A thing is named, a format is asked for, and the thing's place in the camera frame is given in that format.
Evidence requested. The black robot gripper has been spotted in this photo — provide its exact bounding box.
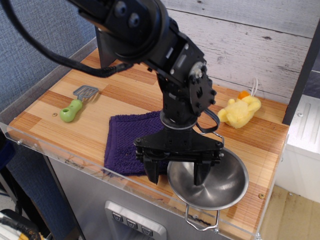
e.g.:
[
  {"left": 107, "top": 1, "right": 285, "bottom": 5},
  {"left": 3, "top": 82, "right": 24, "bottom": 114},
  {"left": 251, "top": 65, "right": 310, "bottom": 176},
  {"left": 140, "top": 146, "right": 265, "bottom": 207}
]
[{"left": 134, "top": 114, "right": 224, "bottom": 186}]

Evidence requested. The silver metal pot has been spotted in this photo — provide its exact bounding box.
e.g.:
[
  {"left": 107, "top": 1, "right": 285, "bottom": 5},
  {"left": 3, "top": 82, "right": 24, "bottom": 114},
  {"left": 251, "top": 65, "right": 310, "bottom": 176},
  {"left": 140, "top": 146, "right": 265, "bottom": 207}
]
[{"left": 167, "top": 147, "right": 249, "bottom": 232}]

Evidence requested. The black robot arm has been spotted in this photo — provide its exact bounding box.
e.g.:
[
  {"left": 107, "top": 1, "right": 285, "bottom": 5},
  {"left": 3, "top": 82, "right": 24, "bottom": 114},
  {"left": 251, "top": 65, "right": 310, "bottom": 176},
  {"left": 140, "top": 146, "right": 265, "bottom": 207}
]
[{"left": 73, "top": 0, "right": 224, "bottom": 186}]

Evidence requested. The green and grey spatula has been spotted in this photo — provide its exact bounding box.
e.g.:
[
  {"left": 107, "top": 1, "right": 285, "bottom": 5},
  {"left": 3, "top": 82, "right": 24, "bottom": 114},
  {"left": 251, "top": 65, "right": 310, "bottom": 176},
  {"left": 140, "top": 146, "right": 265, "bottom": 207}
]
[{"left": 59, "top": 85, "right": 99, "bottom": 123}]

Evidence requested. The purple folded towel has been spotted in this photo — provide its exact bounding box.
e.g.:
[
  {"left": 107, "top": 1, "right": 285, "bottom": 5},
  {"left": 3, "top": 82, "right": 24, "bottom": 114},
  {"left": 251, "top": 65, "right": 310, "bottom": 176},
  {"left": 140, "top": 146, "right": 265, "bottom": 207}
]
[{"left": 104, "top": 111, "right": 164, "bottom": 176}]

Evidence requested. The silver button control panel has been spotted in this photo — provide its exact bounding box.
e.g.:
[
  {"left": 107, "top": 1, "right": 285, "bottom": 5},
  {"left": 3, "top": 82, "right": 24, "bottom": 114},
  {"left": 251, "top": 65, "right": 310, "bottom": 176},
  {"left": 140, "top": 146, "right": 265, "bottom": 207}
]
[{"left": 104, "top": 200, "right": 167, "bottom": 240}]

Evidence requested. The yellow plush duck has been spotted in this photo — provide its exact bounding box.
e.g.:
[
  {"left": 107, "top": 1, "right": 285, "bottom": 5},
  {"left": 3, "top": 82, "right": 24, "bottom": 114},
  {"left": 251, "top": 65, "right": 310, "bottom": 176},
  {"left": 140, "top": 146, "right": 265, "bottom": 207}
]
[{"left": 217, "top": 78, "right": 262, "bottom": 129}]

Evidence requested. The clear acrylic front guard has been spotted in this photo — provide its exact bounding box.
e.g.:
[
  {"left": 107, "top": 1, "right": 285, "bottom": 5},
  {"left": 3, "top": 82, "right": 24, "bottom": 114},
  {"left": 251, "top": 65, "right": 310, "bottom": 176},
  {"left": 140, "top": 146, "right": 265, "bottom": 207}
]
[{"left": 0, "top": 123, "right": 260, "bottom": 240}]

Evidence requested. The white cabinet at right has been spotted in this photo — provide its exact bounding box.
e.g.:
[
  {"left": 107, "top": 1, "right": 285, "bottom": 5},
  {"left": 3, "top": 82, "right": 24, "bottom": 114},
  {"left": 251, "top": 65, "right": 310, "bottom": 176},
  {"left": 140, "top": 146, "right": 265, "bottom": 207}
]
[{"left": 275, "top": 95, "right": 320, "bottom": 202}]

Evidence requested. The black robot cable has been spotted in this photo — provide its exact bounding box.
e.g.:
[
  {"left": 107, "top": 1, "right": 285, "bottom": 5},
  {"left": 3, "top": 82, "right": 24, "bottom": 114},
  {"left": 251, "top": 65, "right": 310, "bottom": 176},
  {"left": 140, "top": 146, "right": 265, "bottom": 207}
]
[{"left": 1, "top": 0, "right": 221, "bottom": 135}]

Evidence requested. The dark vertical post right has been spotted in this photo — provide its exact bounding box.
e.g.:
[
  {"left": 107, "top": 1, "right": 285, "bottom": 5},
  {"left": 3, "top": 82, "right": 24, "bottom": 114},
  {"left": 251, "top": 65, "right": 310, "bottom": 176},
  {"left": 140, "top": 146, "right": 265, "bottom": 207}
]
[{"left": 282, "top": 22, "right": 320, "bottom": 126}]

